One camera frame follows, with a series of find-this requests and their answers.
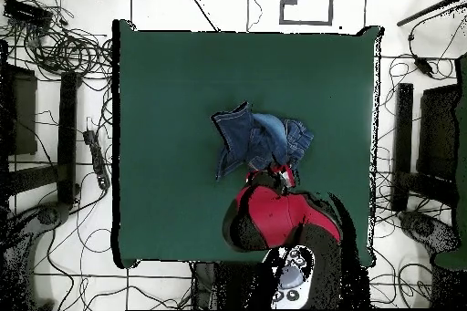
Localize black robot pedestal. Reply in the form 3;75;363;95
191;261;264;310

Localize dark green table cloth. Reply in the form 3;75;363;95
111;18;384;269

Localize black tripod leg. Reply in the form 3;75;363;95
396;0;467;28

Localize tangled black cables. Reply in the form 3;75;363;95
0;0;114;82

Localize black electronics box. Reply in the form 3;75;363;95
3;0;54;29

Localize black upright bar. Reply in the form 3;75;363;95
391;82;415;213
56;70;83;205

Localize blue denim jeans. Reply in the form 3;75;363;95
210;100;315;181

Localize black power adapter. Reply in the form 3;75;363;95
412;54;435;78

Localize black case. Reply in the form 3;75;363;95
0;64;38;157

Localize black wheeled base leg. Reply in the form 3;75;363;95
397;210;461;254
0;201;72;310

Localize gray square frame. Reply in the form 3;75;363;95
278;0;335;26

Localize black power strip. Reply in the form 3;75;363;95
82;129;111;191

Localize black panel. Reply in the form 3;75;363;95
416;83;461;181

